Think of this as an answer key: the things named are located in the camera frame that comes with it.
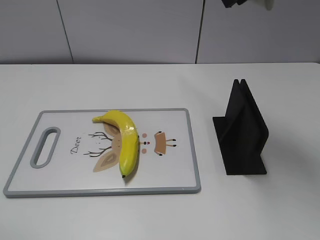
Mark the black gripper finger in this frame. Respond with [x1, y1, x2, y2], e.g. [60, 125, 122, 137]
[221, 0, 248, 8]

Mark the white-handled kitchen knife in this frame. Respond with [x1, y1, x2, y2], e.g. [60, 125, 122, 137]
[263, 0, 275, 11]

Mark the yellow plastic banana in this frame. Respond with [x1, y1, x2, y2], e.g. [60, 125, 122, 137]
[92, 110, 139, 178]

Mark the black knife stand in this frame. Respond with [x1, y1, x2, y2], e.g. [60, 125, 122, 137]
[212, 79, 269, 175]

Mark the white grey-rimmed cutting board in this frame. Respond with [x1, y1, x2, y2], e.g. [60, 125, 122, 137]
[3, 108, 201, 198]

